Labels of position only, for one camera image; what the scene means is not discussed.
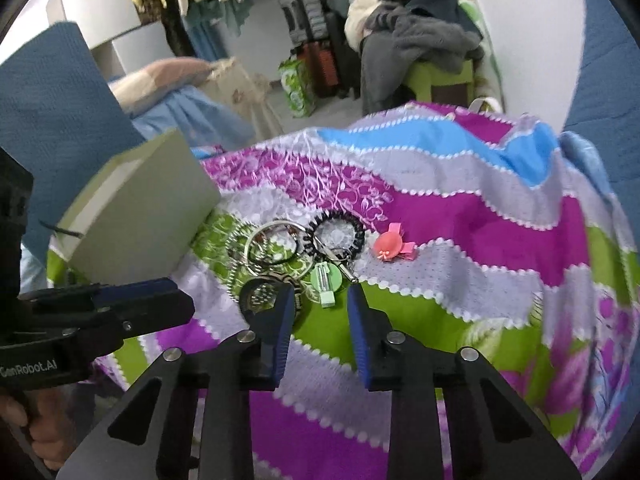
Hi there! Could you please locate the grey-green cardboard box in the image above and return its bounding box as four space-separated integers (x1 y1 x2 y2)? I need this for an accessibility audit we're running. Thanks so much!
50 127 221 287

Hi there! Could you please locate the floral sheet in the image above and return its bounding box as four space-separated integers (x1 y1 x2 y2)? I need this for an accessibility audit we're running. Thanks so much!
457 0 503 113

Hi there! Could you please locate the black spiral hair tie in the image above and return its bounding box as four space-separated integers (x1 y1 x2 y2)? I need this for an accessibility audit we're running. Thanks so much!
304 211 366 261

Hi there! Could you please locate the black grey packaged box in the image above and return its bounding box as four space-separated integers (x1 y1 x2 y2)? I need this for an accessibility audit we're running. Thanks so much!
279 0 331 43

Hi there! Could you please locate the cream cloth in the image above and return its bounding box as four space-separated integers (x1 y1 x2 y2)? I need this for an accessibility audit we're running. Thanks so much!
345 0 381 53

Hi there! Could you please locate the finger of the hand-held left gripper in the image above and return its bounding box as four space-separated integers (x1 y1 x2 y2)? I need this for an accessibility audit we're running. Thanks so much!
19 277 180 314
107 289 196 347

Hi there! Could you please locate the teal hanging garment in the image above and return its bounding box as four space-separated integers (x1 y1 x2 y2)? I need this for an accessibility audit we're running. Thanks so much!
182 0 248 61

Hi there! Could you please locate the green patterned bag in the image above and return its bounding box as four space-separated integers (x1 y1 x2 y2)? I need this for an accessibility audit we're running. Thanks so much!
278 57 317 118

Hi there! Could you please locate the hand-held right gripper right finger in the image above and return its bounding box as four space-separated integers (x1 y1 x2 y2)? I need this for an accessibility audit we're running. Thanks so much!
347 284 583 480

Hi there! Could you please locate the brown beaded cord bracelet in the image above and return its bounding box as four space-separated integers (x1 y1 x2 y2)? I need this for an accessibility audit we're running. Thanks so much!
257 224 306 256

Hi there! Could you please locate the silver bangle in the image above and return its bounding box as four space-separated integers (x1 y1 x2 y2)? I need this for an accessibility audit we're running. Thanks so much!
244 219 301 267

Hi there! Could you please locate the person's left hand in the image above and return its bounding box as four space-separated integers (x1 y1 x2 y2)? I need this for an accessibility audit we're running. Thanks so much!
0 389 97 470

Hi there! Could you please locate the pink hair clip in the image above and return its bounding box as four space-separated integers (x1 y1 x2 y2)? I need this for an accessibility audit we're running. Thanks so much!
372 221 417 263

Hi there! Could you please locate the blue quilted cushion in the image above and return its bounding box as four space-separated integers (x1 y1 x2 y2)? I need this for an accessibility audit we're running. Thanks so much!
0 22 146 261
562 0 640 196

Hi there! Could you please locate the green hair clip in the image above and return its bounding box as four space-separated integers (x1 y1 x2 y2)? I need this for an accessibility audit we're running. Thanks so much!
310 240 358 309

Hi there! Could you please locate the silver spiral hair tie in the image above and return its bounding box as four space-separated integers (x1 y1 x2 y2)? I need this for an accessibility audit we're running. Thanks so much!
226 225 261 306

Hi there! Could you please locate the red black suitcase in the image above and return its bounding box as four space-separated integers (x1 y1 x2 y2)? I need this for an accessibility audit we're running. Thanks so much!
297 42 341 98

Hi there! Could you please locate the pink beige pillow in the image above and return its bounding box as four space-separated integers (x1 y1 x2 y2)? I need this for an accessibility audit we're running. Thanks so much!
110 57 216 116

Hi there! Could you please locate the beige embroidered cloth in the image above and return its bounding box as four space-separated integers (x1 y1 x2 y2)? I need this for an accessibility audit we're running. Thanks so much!
200 57 286 141

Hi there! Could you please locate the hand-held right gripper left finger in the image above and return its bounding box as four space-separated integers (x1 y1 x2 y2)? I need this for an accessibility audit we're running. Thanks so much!
55 284 297 480

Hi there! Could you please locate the green stool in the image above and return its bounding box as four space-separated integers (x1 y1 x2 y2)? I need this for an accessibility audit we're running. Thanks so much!
405 60 473 106

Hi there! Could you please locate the striped floral blanket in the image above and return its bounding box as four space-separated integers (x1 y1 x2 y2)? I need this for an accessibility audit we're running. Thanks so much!
47 102 640 480

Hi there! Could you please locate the light blue cloth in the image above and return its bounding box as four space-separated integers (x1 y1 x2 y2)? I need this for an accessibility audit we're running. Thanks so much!
132 85 256 151

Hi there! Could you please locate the white cabinet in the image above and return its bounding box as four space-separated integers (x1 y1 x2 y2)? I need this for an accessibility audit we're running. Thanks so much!
60 0 173 78

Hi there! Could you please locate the black beaded bracelet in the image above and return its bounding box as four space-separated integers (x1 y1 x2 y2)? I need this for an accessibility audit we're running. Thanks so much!
238 274 303 322

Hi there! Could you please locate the dark patterned hanging garment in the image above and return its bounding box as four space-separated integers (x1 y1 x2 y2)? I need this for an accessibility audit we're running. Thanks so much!
140 0 196 56

